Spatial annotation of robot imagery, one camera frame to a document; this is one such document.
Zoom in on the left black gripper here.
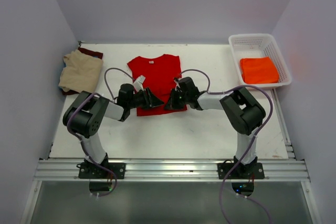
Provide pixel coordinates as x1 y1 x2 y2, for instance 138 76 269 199
128 87 164 110

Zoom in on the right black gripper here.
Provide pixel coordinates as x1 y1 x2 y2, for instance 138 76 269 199
164 88 190 110

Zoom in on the red t shirt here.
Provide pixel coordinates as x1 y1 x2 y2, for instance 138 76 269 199
127 54 182 104

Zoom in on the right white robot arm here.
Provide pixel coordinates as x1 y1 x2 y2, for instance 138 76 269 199
164 77 266 178

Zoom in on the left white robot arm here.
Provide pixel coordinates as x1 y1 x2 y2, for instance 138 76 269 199
62 83 164 178

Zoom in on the folded beige t shirt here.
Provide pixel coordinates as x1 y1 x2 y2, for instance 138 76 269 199
58 49 103 93

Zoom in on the folded orange t shirt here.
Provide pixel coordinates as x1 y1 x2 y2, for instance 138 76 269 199
239 57 279 84

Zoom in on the white plastic basket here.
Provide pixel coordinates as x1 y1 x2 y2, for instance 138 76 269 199
228 34 292 89

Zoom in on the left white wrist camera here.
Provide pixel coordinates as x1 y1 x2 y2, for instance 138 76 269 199
133 75 145 92

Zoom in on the aluminium mounting rail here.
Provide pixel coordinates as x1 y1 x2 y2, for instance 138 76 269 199
34 158 310 182

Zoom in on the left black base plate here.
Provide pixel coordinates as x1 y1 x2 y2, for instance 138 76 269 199
76 162 126 179

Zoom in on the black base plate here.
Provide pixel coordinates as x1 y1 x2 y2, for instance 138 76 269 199
76 162 126 179
217 160 265 179

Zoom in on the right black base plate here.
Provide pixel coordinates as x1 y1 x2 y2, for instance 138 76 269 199
217 160 265 179

